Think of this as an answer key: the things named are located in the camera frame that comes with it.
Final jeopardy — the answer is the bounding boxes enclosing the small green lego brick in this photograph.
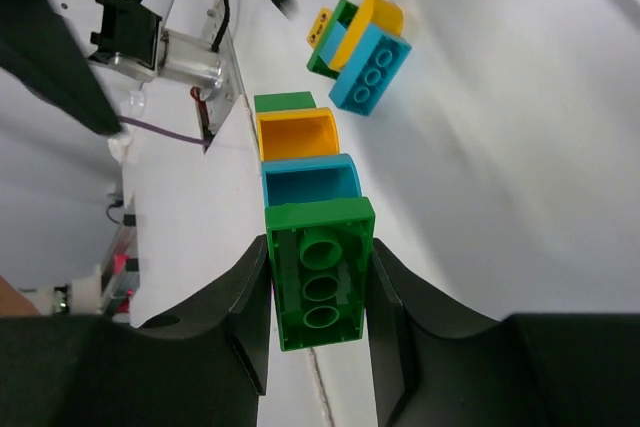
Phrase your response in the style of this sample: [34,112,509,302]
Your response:
[254,91,316,113]

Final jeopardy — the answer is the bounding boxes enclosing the yellow arch lego brick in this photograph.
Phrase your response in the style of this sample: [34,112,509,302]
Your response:
[329,0,404,71]

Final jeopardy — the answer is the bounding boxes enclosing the green rectangular lego brick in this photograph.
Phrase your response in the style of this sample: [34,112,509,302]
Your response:
[265,197,375,352]

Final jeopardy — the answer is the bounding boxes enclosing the person's hand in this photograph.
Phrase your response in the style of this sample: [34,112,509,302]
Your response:
[0,276,40,317]

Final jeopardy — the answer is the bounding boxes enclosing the yellow face lego piece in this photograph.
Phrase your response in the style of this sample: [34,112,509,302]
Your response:
[306,7,332,48]

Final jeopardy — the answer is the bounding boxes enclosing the blue curved lego brick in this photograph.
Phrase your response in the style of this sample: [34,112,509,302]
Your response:
[261,153,362,207]

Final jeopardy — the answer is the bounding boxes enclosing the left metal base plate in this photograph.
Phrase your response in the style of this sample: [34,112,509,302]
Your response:
[164,0,246,141]

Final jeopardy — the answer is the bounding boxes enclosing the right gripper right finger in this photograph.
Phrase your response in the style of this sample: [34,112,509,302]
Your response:
[367,240,639,426]

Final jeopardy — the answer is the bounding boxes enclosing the yellow curved lego brick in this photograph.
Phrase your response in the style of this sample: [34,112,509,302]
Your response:
[256,108,340,161]

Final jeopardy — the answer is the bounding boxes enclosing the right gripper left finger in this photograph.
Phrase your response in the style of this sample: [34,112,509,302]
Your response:
[1,236,271,426]

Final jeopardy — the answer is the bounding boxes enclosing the blue rectangular lego brick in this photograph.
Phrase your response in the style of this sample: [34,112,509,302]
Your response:
[329,25,412,116]

